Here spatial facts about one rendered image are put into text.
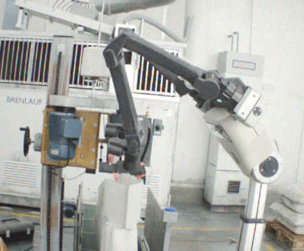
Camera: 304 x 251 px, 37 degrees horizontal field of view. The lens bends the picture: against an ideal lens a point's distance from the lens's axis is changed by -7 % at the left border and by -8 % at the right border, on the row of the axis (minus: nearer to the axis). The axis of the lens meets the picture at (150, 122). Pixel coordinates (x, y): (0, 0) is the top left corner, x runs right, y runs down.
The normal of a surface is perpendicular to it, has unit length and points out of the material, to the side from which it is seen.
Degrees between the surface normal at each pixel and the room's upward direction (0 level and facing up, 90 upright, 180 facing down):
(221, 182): 90
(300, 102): 90
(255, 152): 115
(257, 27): 90
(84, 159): 90
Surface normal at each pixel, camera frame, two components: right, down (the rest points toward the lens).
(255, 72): 0.11, 0.06
